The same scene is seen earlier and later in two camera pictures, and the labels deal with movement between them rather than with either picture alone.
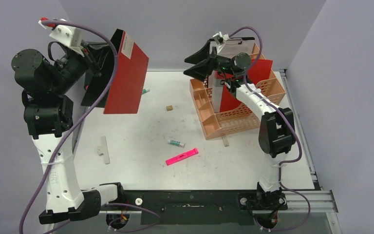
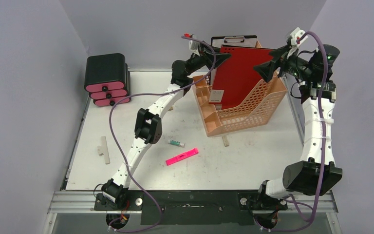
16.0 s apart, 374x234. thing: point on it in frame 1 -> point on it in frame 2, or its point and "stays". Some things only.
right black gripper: x=213 y=63 -> x=282 y=58
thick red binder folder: x=127 y=90 -> x=235 y=77
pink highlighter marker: x=181 y=156 stays
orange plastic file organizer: x=237 y=118 stays
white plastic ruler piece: x=103 y=149 stays
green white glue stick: x=177 y=143 stays
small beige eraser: x=225 y=141 stays
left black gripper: x=95 y=53 -> x=211 y=57
